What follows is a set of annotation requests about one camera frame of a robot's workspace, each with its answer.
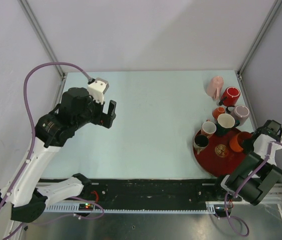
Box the large orange mug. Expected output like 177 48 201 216
229 131 252 153

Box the dark green mug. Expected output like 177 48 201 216
215 113 240 137

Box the small orange-red mug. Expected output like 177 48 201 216
212 106 225 122

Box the salmon pink printed mug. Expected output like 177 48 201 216
201 120 216 139

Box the brown patterned mug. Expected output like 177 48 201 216
193 134 209 154

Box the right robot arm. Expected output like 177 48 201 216
212 120 282 206

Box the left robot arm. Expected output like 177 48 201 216
0 85 116 223

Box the mauve mug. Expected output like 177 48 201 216
225 105 250 126

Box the red mug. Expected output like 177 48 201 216
218 86 241 107

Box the light pink mug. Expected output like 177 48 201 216
206 76 224 100

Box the round red tray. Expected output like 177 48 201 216
193 128 246 177

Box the small circuit board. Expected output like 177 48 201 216
79 203 94 211

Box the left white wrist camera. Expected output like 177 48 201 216
87 77 109 105

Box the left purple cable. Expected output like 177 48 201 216
0 61 105 240

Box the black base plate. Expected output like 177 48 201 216
78 179 225 211

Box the left aluminium frame post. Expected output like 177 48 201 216
17 0 67 79

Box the aluminium frame post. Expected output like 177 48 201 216
237 0 282 78
17 0 67 79

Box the white slotted cable duct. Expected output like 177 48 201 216
26 201 231 214

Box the right aluminium frame post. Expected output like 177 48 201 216
237 0 282 78

